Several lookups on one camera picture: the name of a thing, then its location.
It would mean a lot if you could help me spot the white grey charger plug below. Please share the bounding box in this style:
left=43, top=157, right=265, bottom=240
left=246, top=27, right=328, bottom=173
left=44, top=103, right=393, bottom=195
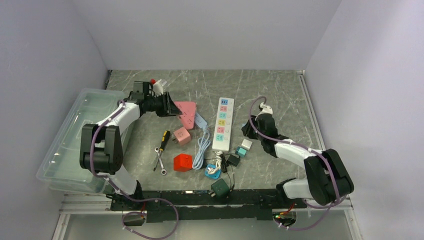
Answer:
left=240, top=139, right=253, bottom=151

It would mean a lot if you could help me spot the teal blue plug adapter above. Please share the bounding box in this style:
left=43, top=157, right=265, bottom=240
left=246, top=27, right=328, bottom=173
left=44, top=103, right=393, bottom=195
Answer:
left=204, top=164, right=222, bottom=180

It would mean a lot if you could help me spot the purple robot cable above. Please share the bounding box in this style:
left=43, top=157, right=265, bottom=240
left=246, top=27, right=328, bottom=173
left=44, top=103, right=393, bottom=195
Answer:
left=248, top=96, right=348, bottom=232
left=89, top=99, right=180, bottom=240

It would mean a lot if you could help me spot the white multicolour power strip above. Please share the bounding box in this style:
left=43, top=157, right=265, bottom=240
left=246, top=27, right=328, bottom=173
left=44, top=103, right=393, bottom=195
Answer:
left=212, top=97, right=235, bottom=152

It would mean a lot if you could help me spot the silver ratchet wrench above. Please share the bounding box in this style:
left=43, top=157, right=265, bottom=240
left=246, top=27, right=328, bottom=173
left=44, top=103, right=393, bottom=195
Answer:
left=153, top=147, right=167, bottom=176

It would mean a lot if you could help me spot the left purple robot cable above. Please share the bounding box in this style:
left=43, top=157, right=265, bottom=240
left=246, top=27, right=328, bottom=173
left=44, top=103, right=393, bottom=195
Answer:
left=89, top=99, right=180, bottom=240

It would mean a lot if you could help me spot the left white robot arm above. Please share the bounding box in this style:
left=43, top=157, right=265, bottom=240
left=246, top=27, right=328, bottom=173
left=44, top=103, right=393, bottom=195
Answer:
left=79, top=80, right=182, bottom=210

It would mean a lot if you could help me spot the black yellow screwdriver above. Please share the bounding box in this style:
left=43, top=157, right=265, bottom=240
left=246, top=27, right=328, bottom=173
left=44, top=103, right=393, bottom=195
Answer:
left=159, top=130, right=171, bottom=155

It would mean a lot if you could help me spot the clear plastic storage bin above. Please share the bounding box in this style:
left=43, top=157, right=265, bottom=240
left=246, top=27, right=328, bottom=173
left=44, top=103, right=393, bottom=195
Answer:
left=36, top=88, right=126, bottom=194

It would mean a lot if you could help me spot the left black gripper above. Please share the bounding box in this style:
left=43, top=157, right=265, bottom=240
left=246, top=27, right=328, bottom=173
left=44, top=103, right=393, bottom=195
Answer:
left=144, top=91, right=182, bottom=118

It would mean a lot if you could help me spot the light blue charger plug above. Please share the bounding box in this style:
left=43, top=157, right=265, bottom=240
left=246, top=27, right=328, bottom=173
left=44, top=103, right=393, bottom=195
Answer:
left=194, top=112, right=209, bottom=131

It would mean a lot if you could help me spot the teal green charger plug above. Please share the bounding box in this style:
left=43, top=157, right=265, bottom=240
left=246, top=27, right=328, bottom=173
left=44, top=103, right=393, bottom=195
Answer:
left=235, top=146, right=247, bottom=158

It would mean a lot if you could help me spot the pink socket adapter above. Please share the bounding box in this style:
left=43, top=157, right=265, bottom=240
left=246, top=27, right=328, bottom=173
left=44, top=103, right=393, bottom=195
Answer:
left=172, top=127, right=192, bottom=146

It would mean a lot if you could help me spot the light blue cable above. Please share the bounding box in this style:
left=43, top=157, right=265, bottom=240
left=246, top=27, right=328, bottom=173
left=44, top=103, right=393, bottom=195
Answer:
left=192, top=130, right=212, bottom=171

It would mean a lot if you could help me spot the dark green cube socket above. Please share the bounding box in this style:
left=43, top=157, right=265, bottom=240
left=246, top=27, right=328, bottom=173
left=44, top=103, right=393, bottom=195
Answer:
left=210, top=179, right=230, bottom=199

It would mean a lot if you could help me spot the black charger with thin cable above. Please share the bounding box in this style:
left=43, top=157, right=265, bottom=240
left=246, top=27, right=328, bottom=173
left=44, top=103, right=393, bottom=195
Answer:
left=220, top=153, right=241, bottom=191

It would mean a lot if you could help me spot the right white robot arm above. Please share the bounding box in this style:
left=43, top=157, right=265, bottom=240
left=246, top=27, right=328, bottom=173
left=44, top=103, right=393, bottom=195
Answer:
left=241, top=113, right=355, bottom=208

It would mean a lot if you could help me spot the red cube socket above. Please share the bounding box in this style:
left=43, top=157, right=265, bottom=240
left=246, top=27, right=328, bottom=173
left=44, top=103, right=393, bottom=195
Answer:
left=173, top=153, right=193, bottom=173

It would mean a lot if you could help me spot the black aluminium base frame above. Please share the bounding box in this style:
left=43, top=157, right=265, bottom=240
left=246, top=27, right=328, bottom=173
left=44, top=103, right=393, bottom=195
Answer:
left=106, top=184, right=307, bottom=223

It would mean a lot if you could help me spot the pink triangular power strip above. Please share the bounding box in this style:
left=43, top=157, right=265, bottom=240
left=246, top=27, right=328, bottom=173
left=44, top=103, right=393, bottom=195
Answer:
left=175, top=101, right=197, bottom=130

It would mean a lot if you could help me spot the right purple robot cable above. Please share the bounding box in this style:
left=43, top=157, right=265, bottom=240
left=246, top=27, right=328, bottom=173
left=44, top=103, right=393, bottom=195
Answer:
left=248, top=96, right=348, bottom=232

